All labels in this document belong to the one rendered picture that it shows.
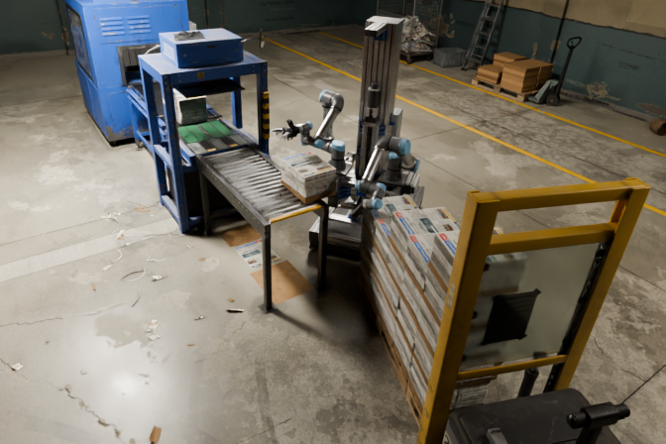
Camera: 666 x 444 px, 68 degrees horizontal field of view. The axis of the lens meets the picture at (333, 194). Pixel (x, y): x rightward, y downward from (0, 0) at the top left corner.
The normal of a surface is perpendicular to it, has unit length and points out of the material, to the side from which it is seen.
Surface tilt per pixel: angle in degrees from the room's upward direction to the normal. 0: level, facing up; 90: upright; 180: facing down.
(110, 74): 90
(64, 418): 0
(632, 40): 90
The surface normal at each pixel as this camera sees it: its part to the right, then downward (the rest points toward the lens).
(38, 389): 0.04, -0.87
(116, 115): 0.56, 0.43
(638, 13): -0.83, 0.25
